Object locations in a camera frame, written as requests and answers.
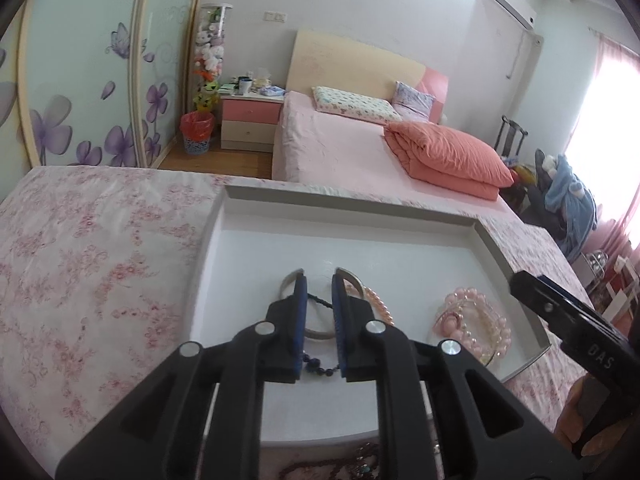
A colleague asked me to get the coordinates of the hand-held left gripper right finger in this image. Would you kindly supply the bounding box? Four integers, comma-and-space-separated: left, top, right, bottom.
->
331, 267, 585, 480

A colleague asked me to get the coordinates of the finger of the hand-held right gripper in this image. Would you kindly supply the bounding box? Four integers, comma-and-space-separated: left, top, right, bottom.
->
509, 270, 640, 401

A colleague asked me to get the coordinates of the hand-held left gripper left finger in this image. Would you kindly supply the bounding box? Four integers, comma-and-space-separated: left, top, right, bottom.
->
54, 271, 309, 480

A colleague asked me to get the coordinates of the wide silver bangle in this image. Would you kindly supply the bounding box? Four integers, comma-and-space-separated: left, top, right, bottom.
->
279, 267, 368, 342

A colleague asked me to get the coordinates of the pink pearl bracelet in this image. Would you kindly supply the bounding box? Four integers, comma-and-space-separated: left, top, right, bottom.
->
357, 284, 397, 333

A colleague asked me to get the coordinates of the black bead bracelet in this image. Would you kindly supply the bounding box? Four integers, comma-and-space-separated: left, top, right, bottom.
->
302, 292, 346, 379

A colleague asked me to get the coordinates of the large pink bead bracelet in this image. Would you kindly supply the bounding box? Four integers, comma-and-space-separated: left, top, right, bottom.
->
431, 286, 514, 367

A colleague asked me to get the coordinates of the grey cardboard tray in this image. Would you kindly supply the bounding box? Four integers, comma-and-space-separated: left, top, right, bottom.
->
189, 183, 552, 448

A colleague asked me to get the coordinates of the person's right hand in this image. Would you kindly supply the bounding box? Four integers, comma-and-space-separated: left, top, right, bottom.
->
554, 377, 584, 444

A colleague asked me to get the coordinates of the white metal rack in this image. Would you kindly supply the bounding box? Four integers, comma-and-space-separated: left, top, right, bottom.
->
589, 254, 640, 322

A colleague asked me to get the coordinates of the black office chair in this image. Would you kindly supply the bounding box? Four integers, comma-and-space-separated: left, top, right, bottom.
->
531, 149, 577, 252

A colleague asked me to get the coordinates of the pink bed with headboard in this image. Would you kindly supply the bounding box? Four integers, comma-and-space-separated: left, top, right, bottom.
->
271, 29, 526, 222

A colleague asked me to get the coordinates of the dark wooden chair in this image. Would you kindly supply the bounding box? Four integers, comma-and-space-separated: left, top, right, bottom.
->
495, 115, 529, 159

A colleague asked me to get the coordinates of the orange folded quilt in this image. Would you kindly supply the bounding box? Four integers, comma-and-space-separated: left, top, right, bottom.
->
384, 121, 515, 202

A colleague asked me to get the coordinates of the pink and beige nightstand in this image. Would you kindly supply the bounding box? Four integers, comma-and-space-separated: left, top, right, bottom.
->
220, 91, 286, 153

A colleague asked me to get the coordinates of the red trash bin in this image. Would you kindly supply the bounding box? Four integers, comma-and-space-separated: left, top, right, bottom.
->
181, 111, 217, 155

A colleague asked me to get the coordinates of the pink curtain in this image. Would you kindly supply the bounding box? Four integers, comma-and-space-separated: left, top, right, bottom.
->
575, 30, 640, 263

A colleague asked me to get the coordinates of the white patterned pillow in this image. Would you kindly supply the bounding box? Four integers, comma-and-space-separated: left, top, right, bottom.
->
312, 86, 396, 125

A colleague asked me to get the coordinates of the lavender pillow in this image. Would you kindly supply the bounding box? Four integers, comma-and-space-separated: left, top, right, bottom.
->
391, 81, 435, 122

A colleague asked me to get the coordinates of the pink floral bedsheet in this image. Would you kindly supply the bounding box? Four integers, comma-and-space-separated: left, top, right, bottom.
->
0, 165, 601, 480

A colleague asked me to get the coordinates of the clear plush toy display tube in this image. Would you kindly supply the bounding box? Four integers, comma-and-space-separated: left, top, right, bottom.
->
192, 4, 234, 86

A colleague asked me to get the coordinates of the white air conditioner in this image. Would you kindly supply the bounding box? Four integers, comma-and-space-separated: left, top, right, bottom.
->
479, 0, 537, 30

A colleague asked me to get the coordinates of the floral sliding door wardrobe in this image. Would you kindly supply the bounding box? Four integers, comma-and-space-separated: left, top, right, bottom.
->
0, 0, 211, 170

